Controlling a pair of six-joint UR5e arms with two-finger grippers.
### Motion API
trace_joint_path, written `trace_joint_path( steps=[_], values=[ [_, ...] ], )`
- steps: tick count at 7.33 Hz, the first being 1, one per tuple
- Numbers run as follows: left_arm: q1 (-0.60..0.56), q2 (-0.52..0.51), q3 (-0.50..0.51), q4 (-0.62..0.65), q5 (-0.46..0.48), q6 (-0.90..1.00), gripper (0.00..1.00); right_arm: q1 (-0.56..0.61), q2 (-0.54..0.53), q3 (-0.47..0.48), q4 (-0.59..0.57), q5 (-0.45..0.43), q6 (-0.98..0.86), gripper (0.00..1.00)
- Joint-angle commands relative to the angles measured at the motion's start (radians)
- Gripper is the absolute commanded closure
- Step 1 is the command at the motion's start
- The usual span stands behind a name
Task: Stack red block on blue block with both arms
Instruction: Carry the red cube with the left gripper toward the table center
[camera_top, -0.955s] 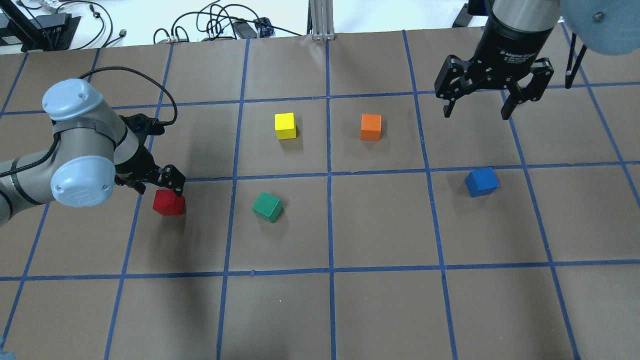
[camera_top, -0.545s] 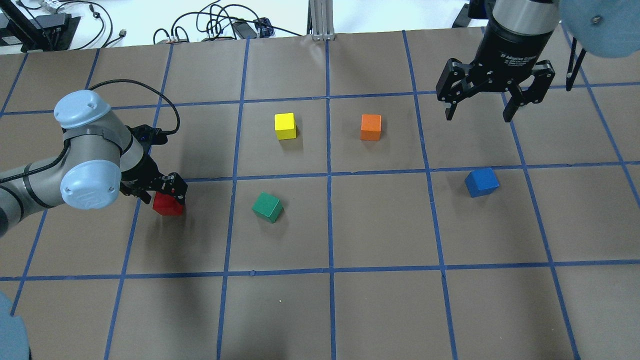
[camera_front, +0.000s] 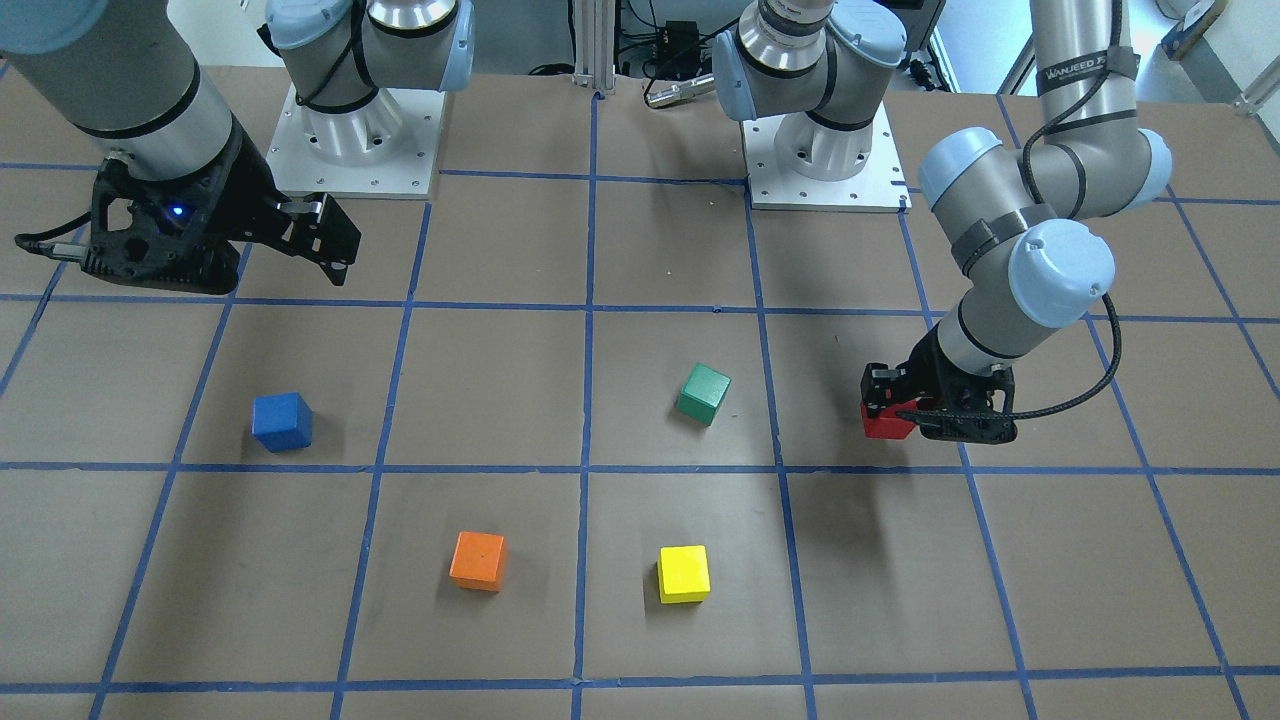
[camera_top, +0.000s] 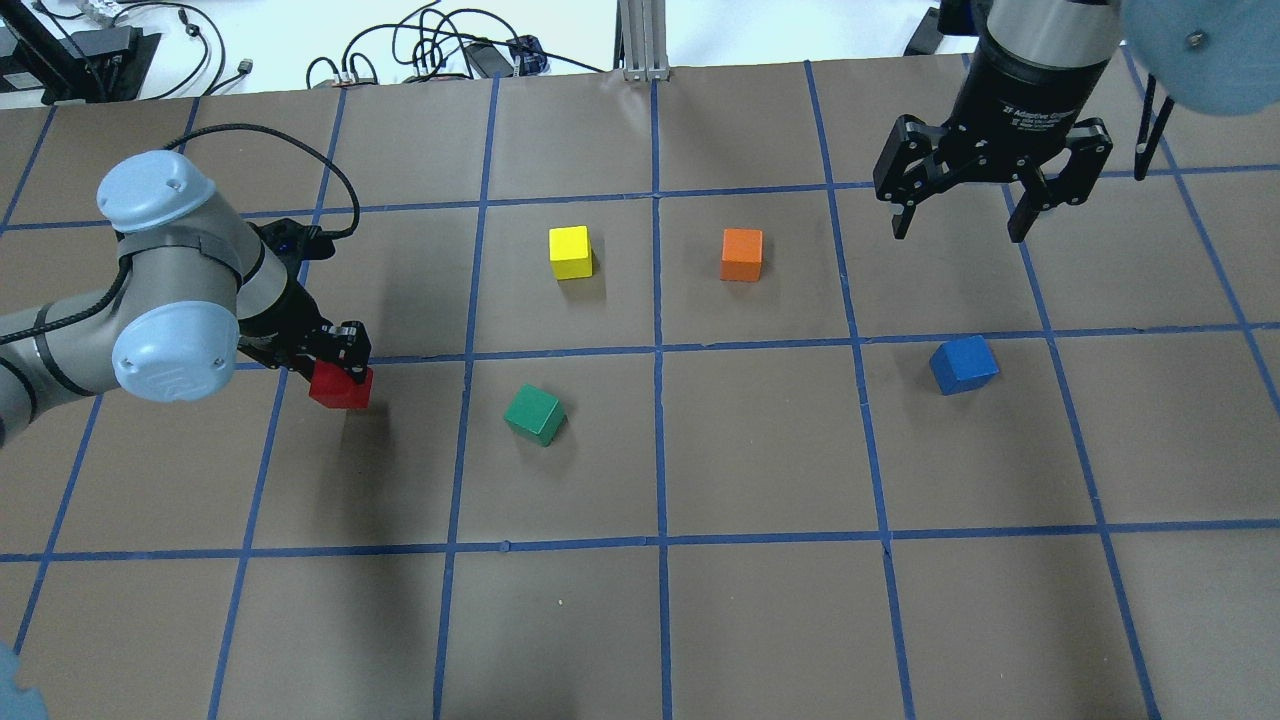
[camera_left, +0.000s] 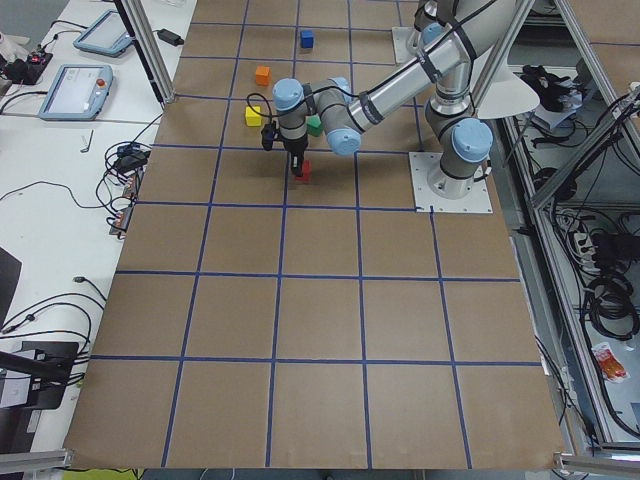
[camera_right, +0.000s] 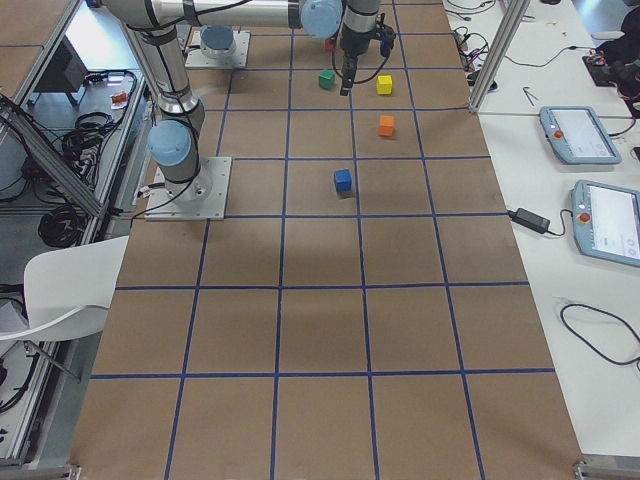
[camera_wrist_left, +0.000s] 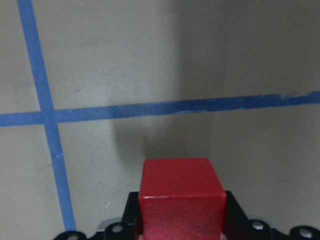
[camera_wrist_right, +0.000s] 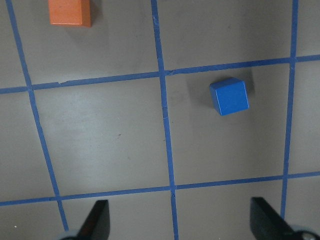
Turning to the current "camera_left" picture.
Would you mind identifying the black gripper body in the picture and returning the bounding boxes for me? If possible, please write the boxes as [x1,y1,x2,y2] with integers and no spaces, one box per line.
[282,135,308,156]

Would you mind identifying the far blue teach pendant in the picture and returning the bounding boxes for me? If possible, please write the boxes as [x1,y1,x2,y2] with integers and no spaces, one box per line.
[73,10,132,58]

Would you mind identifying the brown paper table cover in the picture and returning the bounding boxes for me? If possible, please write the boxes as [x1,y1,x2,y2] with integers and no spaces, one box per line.
[66,1,562,469]

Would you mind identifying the aluminium frame post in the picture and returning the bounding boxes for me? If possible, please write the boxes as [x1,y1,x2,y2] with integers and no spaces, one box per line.
[114,0,175,105]

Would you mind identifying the blue wooden block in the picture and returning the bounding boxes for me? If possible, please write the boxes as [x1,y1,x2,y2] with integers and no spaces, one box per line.
[299,29,315,50]

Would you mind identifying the black power adapter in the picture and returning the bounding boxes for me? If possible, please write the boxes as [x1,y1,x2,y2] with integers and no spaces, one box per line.
[156,29,184,46]

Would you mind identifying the near blue teach pendant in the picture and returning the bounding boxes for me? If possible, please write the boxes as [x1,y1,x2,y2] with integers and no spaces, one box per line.
[38,64,114,121]

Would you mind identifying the red wooden block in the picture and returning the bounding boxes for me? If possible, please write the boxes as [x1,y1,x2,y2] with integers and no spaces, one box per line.
[294,160,312,182]

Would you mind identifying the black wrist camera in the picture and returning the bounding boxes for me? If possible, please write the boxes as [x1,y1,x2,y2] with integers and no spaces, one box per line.
[261,122,278,151]

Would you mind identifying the orange wooden block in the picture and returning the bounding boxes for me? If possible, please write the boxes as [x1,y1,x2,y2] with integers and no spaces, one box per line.
[254,65,271,86]

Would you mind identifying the black tangled cables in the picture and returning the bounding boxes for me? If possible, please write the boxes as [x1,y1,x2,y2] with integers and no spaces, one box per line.
[0,107,154,241]

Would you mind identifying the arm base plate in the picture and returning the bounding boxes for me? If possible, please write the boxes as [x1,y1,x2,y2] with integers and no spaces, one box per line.
[409,152,493,214]
[391,26,427,65]

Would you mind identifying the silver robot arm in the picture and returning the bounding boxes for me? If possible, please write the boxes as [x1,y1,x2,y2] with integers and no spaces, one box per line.
[408,0,443,50]
[261,1,519,200]

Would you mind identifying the blue teach pendant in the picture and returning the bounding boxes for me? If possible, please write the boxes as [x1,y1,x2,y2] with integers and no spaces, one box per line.
[38,64,114,121]
[73,10,132,58]

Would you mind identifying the green wooden block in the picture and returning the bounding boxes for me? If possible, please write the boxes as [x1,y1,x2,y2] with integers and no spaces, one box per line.
[306,115,323,137]

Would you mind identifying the yellow wooden block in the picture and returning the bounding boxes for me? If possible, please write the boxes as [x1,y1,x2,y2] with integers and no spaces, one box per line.
[244,106,263,127]

